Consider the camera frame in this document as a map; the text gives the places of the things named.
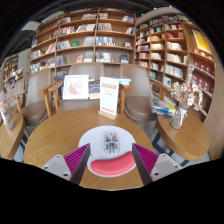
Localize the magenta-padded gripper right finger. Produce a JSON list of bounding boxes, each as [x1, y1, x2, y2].
[[131, 143, 184, 186]]

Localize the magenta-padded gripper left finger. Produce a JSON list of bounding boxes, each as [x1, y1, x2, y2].
[[41, 143, 92, 186]]

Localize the transparent computer mouse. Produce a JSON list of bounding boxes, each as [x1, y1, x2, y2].
[[103, 131, 121, 156]]

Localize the white mouse pad red rest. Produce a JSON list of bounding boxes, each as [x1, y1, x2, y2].
[[78, 125, 137, 178]]

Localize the glass vase beige dried flowers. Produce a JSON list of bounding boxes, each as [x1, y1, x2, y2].
[[169, 64, 204, 130]]

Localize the colourful magazine stack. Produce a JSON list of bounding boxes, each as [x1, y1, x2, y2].
[[150, 96, 178, 118]]

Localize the beige wooden-armed armchair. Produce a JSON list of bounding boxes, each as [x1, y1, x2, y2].
[[118, 63, 168, 123], [18, 68, 54, 127], [48, 62, 106, 114]]

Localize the white floral picture board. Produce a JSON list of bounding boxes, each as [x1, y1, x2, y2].
[[62, 74, 90, 101]]

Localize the dark cover book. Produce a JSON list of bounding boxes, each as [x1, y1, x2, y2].
[[88, 79, 101, 100]]

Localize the white red table sign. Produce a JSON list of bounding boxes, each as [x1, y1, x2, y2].
[[98, 76, 120, 121]]

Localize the light blue book stack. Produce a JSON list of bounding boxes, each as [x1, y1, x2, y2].
[[118, 76, 132, 86]]

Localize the small distant bookshelf unit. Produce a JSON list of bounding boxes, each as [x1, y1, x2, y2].
[[2, 54, 19, 79]]

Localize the curved wooden bookshelf unit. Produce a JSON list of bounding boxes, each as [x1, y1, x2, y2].
[[134, 11, 224, 118]]

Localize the white hanging ceiling panel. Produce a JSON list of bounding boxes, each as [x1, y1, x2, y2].
[[19, 20, 43, 33]]

